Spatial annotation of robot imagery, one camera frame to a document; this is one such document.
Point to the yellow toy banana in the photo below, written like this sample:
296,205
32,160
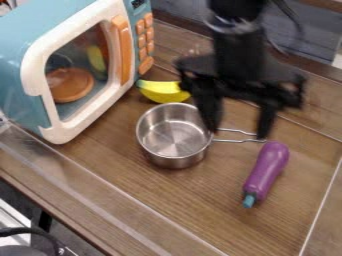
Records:
161,91

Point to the orange microwave turntable plate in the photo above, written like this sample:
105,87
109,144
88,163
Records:
69,84

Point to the blue toy microwave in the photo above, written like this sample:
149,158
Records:
103,36

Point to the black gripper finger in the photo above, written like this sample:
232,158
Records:
267,115
207,100

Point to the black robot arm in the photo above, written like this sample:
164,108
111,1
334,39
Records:
238,34

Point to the silver pot with handle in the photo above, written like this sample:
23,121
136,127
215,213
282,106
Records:
175,139

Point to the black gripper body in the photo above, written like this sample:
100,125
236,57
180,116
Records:
271,81

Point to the purple toy eggplant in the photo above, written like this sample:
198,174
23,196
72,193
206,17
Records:
270,163

